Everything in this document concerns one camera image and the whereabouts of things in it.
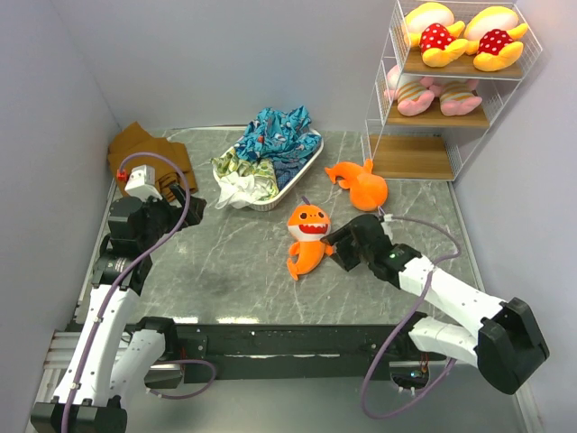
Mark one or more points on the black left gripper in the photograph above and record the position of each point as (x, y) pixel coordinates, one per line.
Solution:
(174, 213)

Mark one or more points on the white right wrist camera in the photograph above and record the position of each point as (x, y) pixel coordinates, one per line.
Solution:
(385, 221)

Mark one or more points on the yellow plush red dotted dress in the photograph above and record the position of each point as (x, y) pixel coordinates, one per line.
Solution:
(494, 38)

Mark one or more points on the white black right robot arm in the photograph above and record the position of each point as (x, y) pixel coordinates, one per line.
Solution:
(502, 339)

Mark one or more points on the pink pig plush striped shirt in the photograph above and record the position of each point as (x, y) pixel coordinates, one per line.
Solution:
(412, 93)

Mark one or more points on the white wire wooden shelf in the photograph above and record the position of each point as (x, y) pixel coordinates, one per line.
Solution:
(447, 71)

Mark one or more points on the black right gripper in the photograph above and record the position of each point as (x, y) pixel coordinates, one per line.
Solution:
(342, 245)

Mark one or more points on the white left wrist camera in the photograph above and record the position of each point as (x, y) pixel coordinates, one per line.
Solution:
(140, 183)

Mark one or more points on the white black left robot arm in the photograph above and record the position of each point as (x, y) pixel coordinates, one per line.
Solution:
(95, 391)

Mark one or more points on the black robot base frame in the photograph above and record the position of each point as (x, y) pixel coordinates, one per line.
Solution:
(253, 352)

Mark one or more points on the orange fox plush toy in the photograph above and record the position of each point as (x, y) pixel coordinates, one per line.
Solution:
(308, 224)

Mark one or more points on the orange whale plush toy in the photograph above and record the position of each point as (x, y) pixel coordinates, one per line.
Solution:
(367, 191)

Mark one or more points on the blue patterned cloth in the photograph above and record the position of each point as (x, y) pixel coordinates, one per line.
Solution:
(282, 137)

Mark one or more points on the white plastic laundry basket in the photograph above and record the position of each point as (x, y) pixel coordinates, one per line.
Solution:
(289, 175)

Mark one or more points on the green white patterned cloth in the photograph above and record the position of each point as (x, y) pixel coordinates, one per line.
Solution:
(243, 183)

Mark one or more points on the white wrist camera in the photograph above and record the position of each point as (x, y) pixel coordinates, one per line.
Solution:
(385, 221)
(140, 183)

